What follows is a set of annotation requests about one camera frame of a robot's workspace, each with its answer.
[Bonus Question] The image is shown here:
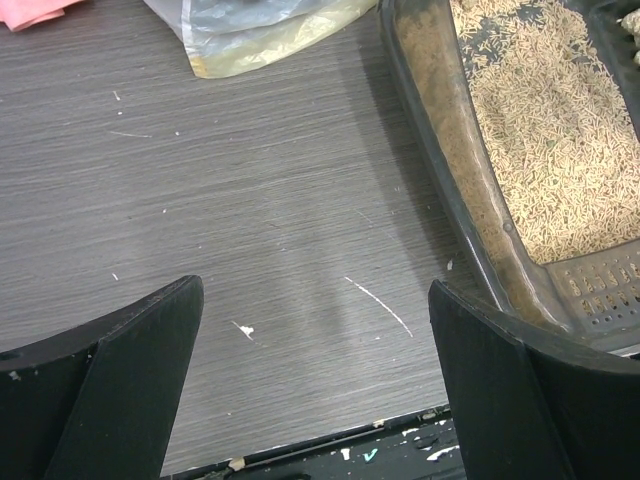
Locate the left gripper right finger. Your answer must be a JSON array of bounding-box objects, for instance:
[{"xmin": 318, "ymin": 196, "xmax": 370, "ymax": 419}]
[{"xmin": 428, "ymin": 281, "xmax": 639, "ymax": 479}]

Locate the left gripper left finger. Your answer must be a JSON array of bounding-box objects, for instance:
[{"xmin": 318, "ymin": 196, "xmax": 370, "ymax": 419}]
[{"xmin": 1, "ymin": 275, "xmax": 204, "ymax": 479}]

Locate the dark translucent litter box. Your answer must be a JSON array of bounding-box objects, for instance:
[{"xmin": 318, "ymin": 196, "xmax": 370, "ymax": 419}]
[{"xmin": 377, "ymin": 1, "xmax": 639, "ymax": 356}]

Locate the black slotted litter scoop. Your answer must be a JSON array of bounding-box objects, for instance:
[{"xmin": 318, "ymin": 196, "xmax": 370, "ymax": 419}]
[{"xmin": 588, "ymin": 1, "xmax": 639, "ymax": 106}]

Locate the beige cat litter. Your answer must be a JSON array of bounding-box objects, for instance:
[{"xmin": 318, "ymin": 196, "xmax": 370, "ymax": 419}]
[{"xmin": 451, "ymin": 1, "xmax": 639, "ymax": 264}]

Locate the bin with translucent bag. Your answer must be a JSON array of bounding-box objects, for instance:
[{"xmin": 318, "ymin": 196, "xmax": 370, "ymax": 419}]
[{"xmin": 146, "ymin": 0, "xmax": 376, "ymax": 79}]

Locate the pink cloth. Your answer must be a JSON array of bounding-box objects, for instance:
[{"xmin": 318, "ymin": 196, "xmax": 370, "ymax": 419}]
[{"xmin": 1, "ymin": 0, "xmax": 80, "ymax": 32}]

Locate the black taped base rail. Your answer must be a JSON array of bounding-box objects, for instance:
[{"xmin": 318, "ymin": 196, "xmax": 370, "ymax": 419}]
[{"xmin": 170, "ymin": 405, "xmax": 466, "ymax": 480}]

